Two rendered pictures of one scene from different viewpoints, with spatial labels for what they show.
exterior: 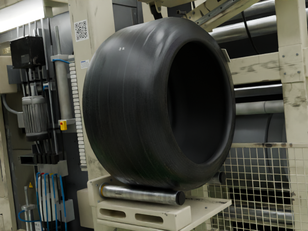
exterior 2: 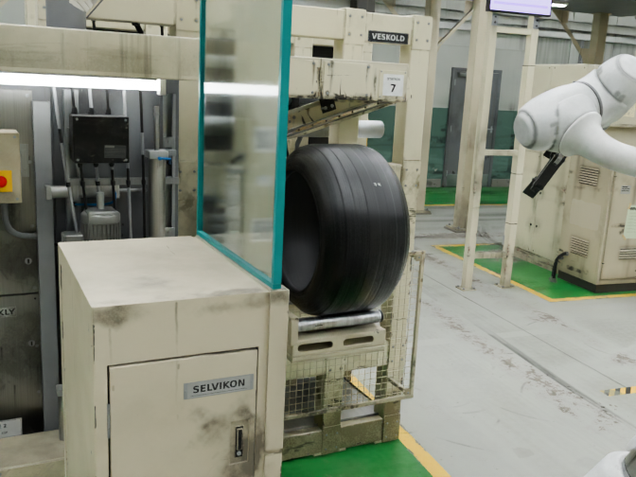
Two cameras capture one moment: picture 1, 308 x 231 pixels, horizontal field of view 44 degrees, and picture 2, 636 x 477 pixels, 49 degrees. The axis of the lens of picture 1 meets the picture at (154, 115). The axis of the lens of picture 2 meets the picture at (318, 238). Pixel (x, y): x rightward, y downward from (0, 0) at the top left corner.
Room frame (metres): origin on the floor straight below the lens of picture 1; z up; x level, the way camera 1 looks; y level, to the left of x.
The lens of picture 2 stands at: (0.41, 2.19, 1.69)
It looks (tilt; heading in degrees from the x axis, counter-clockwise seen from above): 12 degrees down; 295
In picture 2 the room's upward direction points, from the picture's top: 3 degrees clockwise
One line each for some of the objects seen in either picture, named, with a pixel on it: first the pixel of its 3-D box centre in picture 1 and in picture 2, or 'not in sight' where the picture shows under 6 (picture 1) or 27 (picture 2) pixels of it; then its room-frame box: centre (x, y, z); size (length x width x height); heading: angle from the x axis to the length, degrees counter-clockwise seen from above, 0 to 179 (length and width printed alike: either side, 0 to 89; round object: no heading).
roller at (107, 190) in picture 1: (140, 194); (337, 321); (1.31, 0.08, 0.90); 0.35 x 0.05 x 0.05; 52
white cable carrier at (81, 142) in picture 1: (82, 112); not in sight; (1.59, 0.29, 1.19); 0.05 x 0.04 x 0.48; 142
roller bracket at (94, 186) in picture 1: (127, 181); (272, 313); (1.53, 0.13, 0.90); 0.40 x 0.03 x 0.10; 142
